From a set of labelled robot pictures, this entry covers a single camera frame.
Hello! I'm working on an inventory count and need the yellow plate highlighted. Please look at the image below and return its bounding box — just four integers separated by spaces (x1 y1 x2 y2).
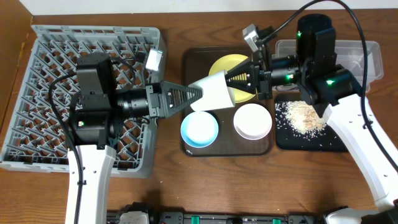
208 54 254 103

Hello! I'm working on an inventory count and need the white paper cup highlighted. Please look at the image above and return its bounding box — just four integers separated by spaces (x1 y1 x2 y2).
188 70 236 111

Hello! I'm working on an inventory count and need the light blue bowl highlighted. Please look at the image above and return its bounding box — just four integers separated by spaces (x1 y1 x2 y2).
180 111 219 148

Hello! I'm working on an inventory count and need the white bowl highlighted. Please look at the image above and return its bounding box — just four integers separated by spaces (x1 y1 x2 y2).
233 103 272 141

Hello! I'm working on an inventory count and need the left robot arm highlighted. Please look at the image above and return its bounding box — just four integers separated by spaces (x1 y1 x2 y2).
65 52 203 223

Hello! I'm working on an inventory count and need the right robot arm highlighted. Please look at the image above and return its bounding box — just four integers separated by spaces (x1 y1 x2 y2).
225 14 397 223

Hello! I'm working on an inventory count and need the black waste tray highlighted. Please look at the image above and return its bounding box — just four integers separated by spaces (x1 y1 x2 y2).
274 93 347 152

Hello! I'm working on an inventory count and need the brown serving tray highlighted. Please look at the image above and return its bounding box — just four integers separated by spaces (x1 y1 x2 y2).
180 45 274 157

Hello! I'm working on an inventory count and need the pile of rice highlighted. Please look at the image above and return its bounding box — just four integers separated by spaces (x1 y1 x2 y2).
275 101 327 140

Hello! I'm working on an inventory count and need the clear plastic bin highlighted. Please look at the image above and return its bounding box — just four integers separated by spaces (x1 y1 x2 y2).
272 39 384 92

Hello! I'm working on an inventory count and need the grey plastic dish rack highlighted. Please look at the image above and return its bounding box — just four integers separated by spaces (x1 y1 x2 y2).
1 25 167 172

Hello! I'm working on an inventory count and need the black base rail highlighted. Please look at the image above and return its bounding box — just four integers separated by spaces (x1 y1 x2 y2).
105 202 398 224

